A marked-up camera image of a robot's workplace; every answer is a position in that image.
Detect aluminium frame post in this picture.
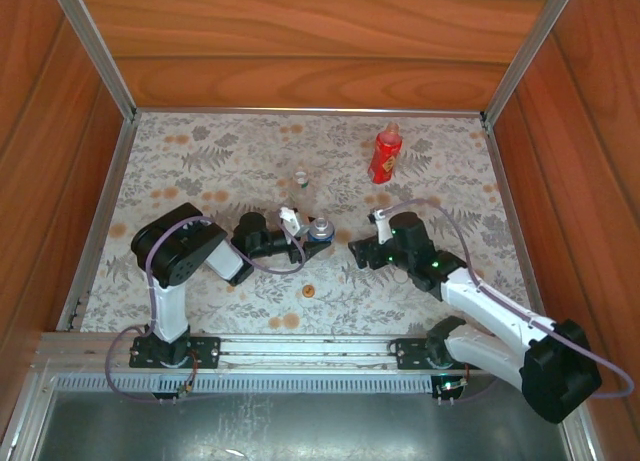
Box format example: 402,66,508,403
48,0,139,123
480,0,584,125

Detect grey slotted cable duct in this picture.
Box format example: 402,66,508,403
54,373,436,395

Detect blue label water bottle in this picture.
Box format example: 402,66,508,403
305,216,336,247

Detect grey metal sheet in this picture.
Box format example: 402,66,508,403
34,390,571,461

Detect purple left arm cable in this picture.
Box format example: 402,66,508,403
104,214,307,407

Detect red plastic bottle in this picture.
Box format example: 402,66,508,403
367,121,404,185

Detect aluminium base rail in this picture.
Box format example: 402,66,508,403
32,330,524,378

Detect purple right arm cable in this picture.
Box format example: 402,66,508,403
372,198,632,407

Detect aluminium frame crossbar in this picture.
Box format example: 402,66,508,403
134,106,486,118

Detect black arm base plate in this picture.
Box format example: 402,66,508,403
128,334,222,370
394,336,471,371

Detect aluminium side rail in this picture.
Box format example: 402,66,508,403
480,114,544,322
55,114,137,332

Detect floral table mat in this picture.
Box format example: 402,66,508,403
79,111,539,335

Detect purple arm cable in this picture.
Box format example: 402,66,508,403
104,214,307,407
372,198,632,407

